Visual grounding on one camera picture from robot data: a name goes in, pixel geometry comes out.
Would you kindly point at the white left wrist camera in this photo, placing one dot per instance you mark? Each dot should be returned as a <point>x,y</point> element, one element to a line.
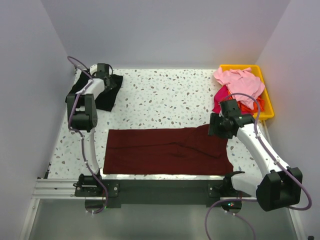
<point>93,70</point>

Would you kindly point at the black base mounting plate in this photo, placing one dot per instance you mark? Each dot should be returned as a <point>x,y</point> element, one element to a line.
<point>115,193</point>

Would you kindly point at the black t shirt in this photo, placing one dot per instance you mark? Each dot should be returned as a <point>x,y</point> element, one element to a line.
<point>105,100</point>

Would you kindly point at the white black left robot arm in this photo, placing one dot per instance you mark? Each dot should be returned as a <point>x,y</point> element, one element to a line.
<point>82,113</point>

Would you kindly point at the orange t shirt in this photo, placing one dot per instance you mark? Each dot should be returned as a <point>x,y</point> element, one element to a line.
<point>246,104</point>

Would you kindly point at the dark red t shirt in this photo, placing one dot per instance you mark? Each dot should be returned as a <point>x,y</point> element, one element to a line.
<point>172,151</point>

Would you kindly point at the aluminium frame rail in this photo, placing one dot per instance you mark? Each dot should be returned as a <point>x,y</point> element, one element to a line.
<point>48,188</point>

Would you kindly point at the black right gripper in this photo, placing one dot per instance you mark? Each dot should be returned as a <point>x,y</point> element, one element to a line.
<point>214,118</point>

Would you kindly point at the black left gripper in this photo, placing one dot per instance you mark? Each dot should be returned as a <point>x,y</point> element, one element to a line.
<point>109,87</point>

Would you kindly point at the yellow plastic bin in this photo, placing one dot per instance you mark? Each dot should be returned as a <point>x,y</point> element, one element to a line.
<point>268,112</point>

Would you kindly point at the pink t shirt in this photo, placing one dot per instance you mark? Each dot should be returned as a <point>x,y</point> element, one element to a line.
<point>240,81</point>

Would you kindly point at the magenta t shirt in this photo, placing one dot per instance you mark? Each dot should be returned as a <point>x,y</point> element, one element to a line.
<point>221,95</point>

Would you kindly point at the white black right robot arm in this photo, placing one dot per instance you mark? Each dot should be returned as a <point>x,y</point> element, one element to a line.
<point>279,185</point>

